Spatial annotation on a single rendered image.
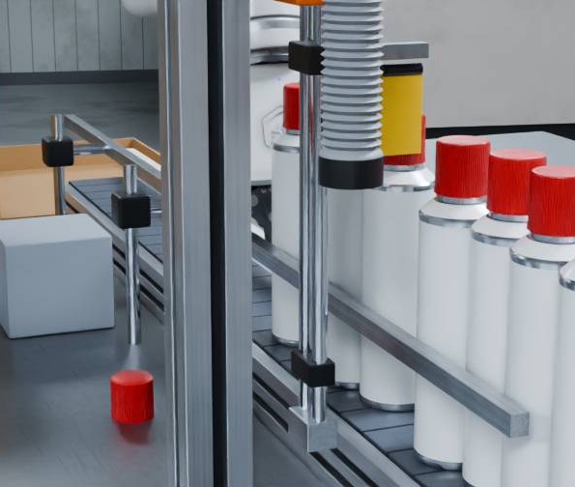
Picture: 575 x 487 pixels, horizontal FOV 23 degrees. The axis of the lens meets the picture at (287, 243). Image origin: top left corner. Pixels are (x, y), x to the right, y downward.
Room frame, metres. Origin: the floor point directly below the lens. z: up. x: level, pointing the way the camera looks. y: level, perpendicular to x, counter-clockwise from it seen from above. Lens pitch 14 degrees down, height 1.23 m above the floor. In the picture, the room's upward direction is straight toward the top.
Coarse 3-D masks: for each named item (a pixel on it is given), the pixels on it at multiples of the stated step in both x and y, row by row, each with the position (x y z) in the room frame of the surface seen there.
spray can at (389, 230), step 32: (384, 160) 0.93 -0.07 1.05; (416, 160) 0.93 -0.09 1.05; (384, 192) 0.92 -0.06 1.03; (416, 192) 0.92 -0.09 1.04; (384, 224) 0.92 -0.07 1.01; (416, 224) 0.92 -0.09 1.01; (384, 256) 0.92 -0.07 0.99; (416, 256) 0.92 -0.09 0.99; (384, 288) 0.92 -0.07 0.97; (416, 288) 0.92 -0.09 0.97; (416, 320) 0.92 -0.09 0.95; (384, 352) 0.92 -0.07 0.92; (384, 384) 0.92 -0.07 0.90
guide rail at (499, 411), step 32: (128, 160) 1.42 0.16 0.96; (160, 192) 1.31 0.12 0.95; (256, 256) 1.07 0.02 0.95; (288, 256) 1.03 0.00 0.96; (352, 320) 0.89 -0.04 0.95; (384, 320) 0.87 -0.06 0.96; (416, 352) 0.81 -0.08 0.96; (448, 384) 0.77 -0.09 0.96; (480, 384) 0.75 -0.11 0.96; (480, 416) 0.73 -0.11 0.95; (512, 416) 0.70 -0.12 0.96
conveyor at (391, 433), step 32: (96, 192) 1.63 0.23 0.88; (160, 224) 1.47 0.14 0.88; (160, 256) 1.34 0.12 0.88; (256, 288) 1.22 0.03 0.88; (256, 320) 1.13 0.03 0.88; (288, 352) 1.04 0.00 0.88; (352, 416) 0.91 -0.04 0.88; (384, 416) 0.91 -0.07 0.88; (384, 448) 0.85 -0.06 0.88; (416, 480) 0.80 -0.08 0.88; (448, 480) 0.80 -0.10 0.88
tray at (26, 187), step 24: (120, 144) 2.05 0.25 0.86; (144, 144) 2.01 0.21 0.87; (0, 168) 1.99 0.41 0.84; (24, 168) 2.00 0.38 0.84; (48, 168) 2.01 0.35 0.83; (72, 168) 2.01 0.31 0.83; (96, 168) 2.01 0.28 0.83; (120, 168) 2.01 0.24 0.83; (0, 192) 1.84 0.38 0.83; (24, 192) 1.84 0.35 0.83; (48, 192) 1.84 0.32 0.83; (24, 216) 1.70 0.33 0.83
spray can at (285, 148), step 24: (288, 96) 1.07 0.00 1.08; (288, 120) 1.07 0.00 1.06; (288, 144) 1.06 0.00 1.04; (288, 168) 1.06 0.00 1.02; (288, 192) 1.06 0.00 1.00; (288, 216) 1.06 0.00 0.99; (288, 240) 1.06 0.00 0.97; (288, 288) 1.06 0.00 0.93; (288, 312) 1.06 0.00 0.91; (288, 336) 1.06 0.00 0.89
